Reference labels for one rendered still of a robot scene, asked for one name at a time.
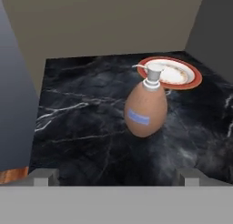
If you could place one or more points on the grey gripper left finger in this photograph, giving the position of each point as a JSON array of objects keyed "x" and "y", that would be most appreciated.
[{"x": 45, "y": 176}]

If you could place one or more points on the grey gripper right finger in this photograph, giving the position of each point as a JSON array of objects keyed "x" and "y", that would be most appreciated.
[{"x": 191, "y": 176}]

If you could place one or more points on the dark grey cabinet door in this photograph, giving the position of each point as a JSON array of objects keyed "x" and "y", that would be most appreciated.
[{"x": 13, "y": 106}]

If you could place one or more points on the brown soap dispenser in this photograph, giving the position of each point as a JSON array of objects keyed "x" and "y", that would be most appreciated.
[{"x": 146, "y": 107}]

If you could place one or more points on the dark grey cabinet side panel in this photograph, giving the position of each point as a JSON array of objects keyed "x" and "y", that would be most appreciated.
[{"x": 212, "y": 30}]

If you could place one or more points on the red-rimmed white plate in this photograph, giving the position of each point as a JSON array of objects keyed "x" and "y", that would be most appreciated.
[{"x": 181, "y": 73}]

